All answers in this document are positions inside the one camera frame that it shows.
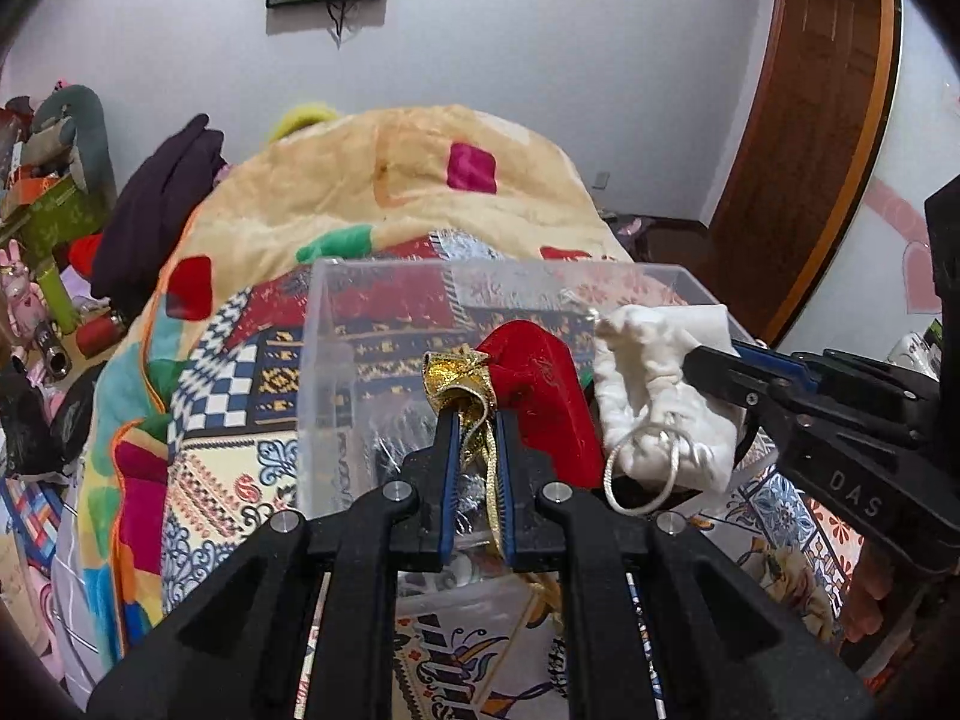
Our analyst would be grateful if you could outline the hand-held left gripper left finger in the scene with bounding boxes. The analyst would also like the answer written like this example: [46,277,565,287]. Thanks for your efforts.
[86,409,462,720]

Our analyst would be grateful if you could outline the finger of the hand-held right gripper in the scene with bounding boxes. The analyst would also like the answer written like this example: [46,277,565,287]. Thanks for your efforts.
[732,340,826,389]
[681,345,797,425]

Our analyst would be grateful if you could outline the white drawstring pouch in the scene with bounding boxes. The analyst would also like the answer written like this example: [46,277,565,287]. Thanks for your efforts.
[594,305,751,517]

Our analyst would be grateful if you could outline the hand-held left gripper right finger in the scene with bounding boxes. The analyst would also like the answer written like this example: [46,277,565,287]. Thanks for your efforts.
[493,409,878,720]

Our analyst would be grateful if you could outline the clear plastic box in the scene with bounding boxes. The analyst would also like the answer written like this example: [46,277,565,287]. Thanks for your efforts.
[296,257,751,601]

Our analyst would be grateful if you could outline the white patterned mug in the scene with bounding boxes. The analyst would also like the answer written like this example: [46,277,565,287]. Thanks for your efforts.
[889,330,940,377]

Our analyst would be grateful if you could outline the black bag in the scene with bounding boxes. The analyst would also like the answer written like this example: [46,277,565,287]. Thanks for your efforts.
[0,369,107,478]

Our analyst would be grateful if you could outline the red can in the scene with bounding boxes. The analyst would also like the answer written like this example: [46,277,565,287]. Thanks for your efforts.
[79,313,125,359]

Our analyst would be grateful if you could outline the red velvet pouch gold trim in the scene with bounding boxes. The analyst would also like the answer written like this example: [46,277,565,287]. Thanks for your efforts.
[424,320,608,601]

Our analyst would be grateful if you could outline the cream plush blanket coloured patches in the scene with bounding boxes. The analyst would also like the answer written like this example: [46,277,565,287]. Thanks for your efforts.
[79,103,638,668]

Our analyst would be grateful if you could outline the brown wooden door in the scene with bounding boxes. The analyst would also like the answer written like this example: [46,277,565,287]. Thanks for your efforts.
[701,0,905,350]

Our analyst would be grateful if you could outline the dark purple garment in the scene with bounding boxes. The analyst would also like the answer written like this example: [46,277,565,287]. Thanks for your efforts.
[90,114,230,308]

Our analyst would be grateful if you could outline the yellow-green plush toy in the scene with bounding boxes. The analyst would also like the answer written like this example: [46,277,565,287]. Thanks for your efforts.
[270,106,342,142]

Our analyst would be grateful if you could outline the pink rabbit toy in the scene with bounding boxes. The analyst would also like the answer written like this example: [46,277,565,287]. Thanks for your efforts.
[0,240,50,332]

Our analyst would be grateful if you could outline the person's right hand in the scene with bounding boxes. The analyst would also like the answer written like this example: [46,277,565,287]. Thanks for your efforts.
[844,540,912,646]

